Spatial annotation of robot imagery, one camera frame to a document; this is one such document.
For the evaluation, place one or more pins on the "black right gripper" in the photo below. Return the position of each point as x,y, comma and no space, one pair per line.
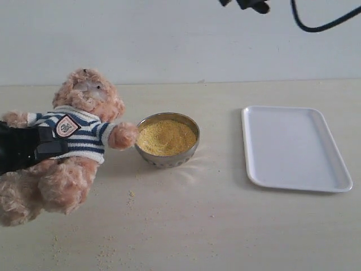
259,6

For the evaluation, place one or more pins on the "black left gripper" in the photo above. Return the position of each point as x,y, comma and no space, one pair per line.
22,148

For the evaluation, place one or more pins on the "tan teddy bear striped sweater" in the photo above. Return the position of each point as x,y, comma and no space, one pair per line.
84,113

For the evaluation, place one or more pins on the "steel bowl of yellow millet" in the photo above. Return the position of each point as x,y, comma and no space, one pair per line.
167,139

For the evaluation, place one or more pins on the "white rectangular plastic tray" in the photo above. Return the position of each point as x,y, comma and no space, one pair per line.
292,148

